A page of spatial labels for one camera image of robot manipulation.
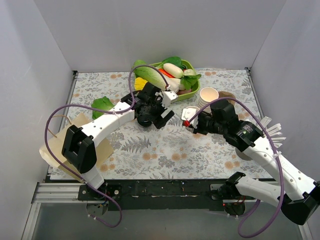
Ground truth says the black plastic cup lid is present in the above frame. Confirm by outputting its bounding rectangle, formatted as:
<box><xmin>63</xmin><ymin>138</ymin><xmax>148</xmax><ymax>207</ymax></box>
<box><xmin>137</xmin><ymin>115</ymin><xmax>153</xmax><ymax>128</ymax></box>

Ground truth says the stack of white paper cups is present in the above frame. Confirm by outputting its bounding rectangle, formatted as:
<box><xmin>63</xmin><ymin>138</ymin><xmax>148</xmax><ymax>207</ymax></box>
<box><xmin>197</xmin><ymin>87</ymin><xmax>219</xmax><ymax>108</ymax></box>

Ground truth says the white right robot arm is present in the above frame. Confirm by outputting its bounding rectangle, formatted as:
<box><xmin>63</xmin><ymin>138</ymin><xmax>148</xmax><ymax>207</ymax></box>
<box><xmin>183</xmin><ymin>99</ymin><xmax>320</xmax><ymax>225</ymax></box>

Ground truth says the brown paper takeout bag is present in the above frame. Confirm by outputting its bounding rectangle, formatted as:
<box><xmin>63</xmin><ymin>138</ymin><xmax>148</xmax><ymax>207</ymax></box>
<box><xmin>38</xmin><ymin>112</ymin><xmax>114</xmax><ymax>183</ymax></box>

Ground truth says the floral table mat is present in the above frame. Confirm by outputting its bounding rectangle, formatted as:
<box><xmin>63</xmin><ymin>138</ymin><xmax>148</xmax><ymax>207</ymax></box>
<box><xmin>67</xmin><ymin>72</ymin><xmax>270</xmax><ymax>180</ymax></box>

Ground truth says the green napa cabbage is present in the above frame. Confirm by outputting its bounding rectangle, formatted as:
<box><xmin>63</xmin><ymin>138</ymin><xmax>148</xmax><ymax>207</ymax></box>
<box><xmin>133</xmin><ymin>66</ymin><xmax>179</xmax><ymax>93</ymax></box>

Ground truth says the brown pulp cup carrier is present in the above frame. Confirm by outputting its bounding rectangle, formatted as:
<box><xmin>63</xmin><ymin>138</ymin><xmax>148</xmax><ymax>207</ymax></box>
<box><xmin>217</xmin><ymin>91</ymin><xmax>236</xmax><ymax>111</ymax></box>

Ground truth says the orange carrot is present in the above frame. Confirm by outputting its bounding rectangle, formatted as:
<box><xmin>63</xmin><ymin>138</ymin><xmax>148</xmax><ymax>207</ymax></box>
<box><xmin>158</xmin><ymin>68</ymin><xmax>175</xmax><ymax>78</ymax></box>

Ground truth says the green plastic tray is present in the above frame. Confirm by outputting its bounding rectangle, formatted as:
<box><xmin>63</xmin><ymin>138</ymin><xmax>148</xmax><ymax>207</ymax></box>
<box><xmin>151</xmin><ymin>56</ymin><xmax>201</xmax><ymax>101</ymax></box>

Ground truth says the white radish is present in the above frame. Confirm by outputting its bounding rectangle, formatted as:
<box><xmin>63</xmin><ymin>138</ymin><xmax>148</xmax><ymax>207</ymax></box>
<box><xmin>163</xmin><ymin>63</ymin><xmax>183</xmax><ymax>79</ymax></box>

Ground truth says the green bok choy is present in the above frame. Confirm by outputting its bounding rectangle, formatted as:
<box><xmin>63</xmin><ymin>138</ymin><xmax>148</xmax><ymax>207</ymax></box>
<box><xmin>159</xmin><ymin>56</ymin><xmax>201</xmax><ymax>91</ymax></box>

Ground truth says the grey cylindrical holder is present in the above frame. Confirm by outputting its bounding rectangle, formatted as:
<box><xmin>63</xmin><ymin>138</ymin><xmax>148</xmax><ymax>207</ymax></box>
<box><xmin>235</xmin><ymin>148</ymin><xmax>253</xmax><ymax>161</ymax></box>

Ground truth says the small green lettuce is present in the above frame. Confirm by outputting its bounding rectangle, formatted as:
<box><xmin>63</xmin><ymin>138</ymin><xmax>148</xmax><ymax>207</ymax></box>
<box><xmin>91</xmin><ymin>96</ymin><xmax>115</xmax><ymax>120</ymax></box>

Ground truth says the black base bar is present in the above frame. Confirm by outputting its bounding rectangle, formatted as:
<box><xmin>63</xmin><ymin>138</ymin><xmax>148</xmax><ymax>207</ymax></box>
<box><xmin>77</xmin><ymin>178</ymin><xmax>257</xmax><ymax>212</ymax></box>

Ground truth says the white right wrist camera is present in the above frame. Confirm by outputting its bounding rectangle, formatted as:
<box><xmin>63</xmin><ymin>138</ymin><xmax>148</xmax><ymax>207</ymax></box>
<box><xmin>181</xmin><ymin>106</ymin><xmax>200</xmax><ymax>133</ymax></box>

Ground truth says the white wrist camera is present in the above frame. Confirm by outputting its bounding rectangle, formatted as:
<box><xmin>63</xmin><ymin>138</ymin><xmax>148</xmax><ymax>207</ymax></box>
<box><xmin>155</xmin><ymin>90</ymin><xmax>178</xmax><ymax>109</ymax></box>
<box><xmin>181</xmin><ymin>106</ymin><xmax>200</xmax><ymax>133</ymax></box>

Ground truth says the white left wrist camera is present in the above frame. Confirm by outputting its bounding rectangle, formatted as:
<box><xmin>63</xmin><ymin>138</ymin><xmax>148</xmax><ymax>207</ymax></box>
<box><xmin>155</xmin><ymin>90</ymin><xmax>178</xmax><ymax>109</ymax></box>

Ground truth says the aluminium frame rail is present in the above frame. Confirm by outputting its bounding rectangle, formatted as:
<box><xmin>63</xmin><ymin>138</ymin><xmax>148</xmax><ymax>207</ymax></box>
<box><xmin>21</xmin><ymin>182</ymin><xmax>82</xmax><ymax>240</ymax></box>

